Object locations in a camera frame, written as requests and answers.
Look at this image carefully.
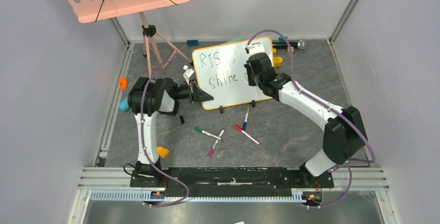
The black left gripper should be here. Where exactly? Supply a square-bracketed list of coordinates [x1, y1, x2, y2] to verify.
[173, 80, 214, 104]

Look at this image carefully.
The yellow-framed whiteboard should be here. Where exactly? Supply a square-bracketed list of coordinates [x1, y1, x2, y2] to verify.
[192, 40, 270, 110]

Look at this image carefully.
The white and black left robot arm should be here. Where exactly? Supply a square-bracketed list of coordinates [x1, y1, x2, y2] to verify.
[128, 77, 214, 187]

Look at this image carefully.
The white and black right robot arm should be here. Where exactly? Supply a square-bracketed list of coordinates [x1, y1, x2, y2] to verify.
[244, 53, 368, 187]

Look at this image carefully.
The yellow round block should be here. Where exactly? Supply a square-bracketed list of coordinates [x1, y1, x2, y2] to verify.
[273, 57, 283, 67]

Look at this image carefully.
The wooden cube block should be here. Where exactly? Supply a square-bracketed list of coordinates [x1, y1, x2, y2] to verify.
[286, 47, 295, 55]

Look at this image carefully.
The teal triangle block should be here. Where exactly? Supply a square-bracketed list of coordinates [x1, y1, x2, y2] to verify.
[278, 36, 288, 43]

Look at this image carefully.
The mint green toy microphone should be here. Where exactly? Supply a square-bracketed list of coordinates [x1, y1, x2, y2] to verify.
[229, 37, 245, 43]

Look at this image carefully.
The green-capped marker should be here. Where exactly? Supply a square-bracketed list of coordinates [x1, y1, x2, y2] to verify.
[194, 127, 222, 140]

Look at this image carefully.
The black handheld microphone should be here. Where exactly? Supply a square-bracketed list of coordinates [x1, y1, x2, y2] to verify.
[272, 40, 305, 50]

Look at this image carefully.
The dark blue brick block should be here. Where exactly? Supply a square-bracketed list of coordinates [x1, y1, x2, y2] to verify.
[186, 39, 199, 46]

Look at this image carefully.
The red-capped marker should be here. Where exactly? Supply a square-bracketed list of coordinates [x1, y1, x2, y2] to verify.
[234, 124, 261, 146]

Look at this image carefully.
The blue-capped marker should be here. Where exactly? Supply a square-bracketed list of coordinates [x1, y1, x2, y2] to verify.
[242, 104, 251, 131]

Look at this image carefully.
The magenta-capped marker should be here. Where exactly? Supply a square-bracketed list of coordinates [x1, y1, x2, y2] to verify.
[207, 129, 225, 157]

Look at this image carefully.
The orange wedge block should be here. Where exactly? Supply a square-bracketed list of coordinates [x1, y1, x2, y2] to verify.
[157, 146, 170, 158]

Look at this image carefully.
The small orange clip toy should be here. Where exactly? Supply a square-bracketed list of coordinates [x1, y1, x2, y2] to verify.
[118, 77, 128, 90]

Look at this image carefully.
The blue toy microphone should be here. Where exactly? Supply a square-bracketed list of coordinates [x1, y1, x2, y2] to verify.
[118, 97, 130, 112]

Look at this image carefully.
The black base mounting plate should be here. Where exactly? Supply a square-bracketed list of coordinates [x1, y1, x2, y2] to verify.
[130, 167, 334, 197]

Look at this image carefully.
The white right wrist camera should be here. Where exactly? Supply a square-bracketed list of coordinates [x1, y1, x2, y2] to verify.
[245, 43, 265, 55]

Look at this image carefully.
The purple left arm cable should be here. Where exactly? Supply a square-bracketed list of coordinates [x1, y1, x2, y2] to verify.
[139, 61, 190, 208]

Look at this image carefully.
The grey toothed cable rail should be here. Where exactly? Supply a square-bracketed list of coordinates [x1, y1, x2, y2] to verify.
[90, 189, 306, 203]

